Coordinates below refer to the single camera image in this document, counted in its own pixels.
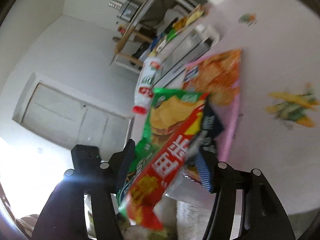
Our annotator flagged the grey cable box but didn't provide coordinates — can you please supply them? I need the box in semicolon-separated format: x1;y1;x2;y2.
153;24;220;87

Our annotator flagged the wooden chair black seat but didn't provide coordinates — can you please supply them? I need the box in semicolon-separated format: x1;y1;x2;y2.
110;20;157;74

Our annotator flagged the white door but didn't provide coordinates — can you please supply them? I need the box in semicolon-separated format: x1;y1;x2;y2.
12;74;134;159

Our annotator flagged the silver cooking pot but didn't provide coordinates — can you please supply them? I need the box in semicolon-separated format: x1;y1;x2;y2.
108;0;142;22

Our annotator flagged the green potato chip bag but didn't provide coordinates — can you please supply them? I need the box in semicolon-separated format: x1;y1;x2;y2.
117;88;223;230

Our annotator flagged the white yogurt bottle red cap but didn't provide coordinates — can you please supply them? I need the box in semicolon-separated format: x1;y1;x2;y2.
132;56;162;115

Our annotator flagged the brown golden snack bag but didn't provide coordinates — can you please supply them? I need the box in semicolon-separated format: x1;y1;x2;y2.
172;16;187;32

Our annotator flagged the white metal side table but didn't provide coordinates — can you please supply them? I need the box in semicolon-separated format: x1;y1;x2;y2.
125;0;208;38

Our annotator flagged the green small snack bag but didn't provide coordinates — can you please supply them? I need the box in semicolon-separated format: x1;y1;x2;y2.
166;29;177;42

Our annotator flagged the orange pink chip bag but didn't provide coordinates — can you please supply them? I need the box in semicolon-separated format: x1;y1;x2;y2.
181;48;243;183

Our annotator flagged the blue snack bag on chair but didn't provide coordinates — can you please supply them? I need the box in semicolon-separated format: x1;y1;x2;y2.
149;37;160;51

